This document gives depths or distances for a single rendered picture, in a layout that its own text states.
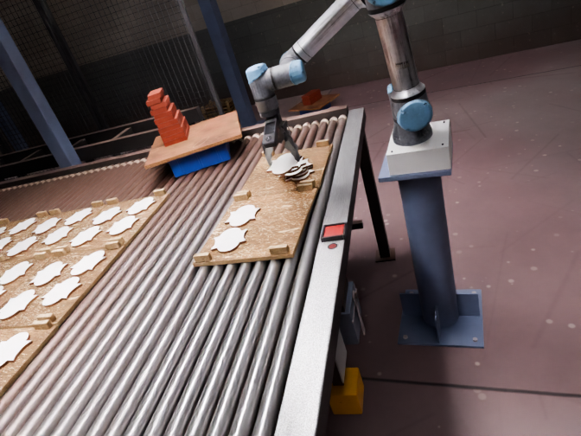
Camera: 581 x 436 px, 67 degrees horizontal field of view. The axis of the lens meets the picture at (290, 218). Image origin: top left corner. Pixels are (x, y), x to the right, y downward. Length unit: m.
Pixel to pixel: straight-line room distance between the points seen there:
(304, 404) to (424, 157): 1.06
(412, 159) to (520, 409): 1.04
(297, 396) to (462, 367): 1.28
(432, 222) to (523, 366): 0.71
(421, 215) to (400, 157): 0.29
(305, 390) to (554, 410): 1.26
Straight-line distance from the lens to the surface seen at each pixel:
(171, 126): 2.42
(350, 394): 1.22
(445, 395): 2.06
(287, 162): 1.63
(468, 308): 2.30
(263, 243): 1.42
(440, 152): 1.70
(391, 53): 1.51
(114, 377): 1.25
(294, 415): 0.94
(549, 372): 2.15
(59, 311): 1.62
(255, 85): 1.53
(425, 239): 1.95
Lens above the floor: 1.65
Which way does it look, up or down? 28 degrees down
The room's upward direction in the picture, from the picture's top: 18 degrees counter-clockwise
